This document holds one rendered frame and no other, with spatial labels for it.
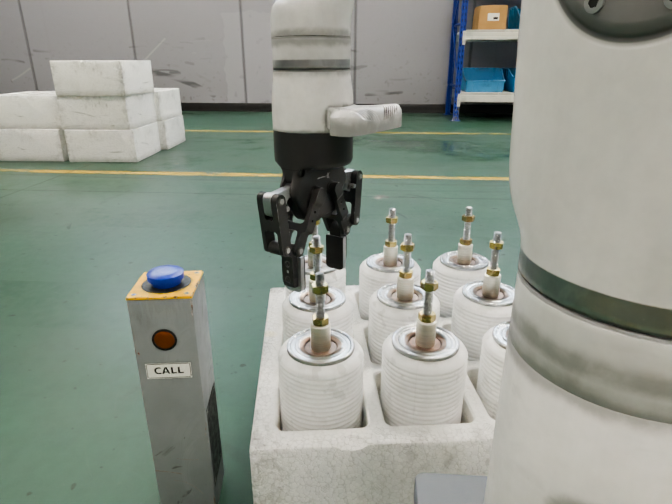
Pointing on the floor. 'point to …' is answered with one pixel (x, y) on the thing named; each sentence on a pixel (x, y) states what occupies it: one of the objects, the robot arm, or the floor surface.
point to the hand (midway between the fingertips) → (316, 266)
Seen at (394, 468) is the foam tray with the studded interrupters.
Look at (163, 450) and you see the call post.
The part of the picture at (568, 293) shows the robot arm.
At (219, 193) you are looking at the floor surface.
